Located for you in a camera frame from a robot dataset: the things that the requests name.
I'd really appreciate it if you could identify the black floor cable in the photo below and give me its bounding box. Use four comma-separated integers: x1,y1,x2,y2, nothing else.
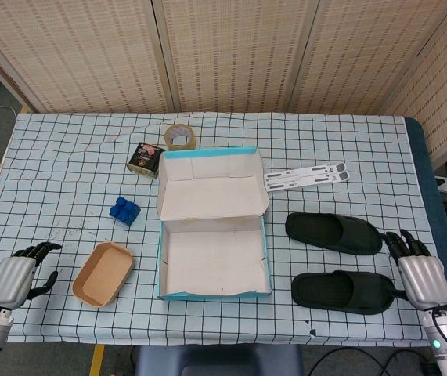
308,346,435,376

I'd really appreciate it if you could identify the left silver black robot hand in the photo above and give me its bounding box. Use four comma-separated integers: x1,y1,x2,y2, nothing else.
0,241,63,310

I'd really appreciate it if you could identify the clear packing tape roll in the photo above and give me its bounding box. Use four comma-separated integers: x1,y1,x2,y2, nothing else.
164,124,196,152

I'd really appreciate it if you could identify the open blue cardboard shoe box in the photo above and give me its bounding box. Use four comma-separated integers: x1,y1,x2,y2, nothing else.
156,146,273,301

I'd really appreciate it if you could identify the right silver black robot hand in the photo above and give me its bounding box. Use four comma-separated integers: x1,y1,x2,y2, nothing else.
383,230,447,311

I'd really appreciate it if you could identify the brown paper tray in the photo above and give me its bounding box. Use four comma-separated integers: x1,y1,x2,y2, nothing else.
72,241,135,309

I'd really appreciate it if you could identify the blue checkered tablecloth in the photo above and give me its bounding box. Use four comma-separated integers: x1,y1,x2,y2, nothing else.
0,111,447,348

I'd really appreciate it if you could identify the bamboo folding screen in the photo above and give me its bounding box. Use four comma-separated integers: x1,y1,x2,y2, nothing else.
0,0,447,169

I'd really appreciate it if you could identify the dark blue chair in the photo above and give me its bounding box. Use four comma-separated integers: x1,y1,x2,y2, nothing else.
135,344,305,376

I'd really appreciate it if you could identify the black tin can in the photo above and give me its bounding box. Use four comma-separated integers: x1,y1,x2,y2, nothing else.
125,141,166,179

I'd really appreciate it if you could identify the blue toy building block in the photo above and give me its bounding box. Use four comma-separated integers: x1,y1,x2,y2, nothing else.
109,197,141,228

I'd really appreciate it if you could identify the black rubber slipper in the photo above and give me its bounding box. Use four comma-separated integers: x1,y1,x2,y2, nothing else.
285,212,384,258
290,270,408,316

